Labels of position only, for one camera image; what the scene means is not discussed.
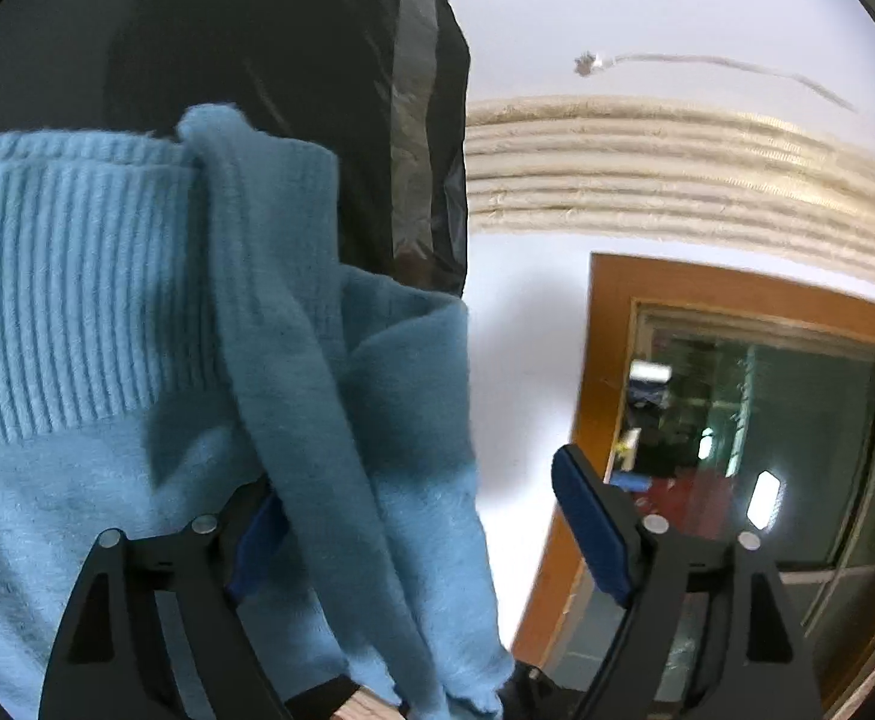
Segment wooden window frame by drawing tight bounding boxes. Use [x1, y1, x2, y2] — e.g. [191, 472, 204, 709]
[512, 253, 875, 720]

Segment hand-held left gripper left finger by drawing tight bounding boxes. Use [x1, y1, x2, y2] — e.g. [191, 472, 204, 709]
[38, 476, 296, 720]

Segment person's black jacket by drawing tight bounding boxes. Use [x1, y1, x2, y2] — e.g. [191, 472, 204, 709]
[100, 0, 472, 301]

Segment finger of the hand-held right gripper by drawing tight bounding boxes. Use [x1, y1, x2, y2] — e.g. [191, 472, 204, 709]
[497, 662, 587, 720]

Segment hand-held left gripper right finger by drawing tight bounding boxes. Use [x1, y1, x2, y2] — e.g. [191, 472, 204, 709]
[551, 444, 817, 720]

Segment blue knitted sweater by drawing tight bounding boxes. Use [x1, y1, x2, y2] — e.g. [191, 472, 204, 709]
[0, 103, 517, 720]

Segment grey ceiling wire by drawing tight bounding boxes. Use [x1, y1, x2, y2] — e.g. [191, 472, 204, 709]
[573, 51, 858, 112]

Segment cream ceiling cornice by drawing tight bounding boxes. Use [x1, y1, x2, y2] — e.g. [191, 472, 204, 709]
[465, 94, 875, 293]

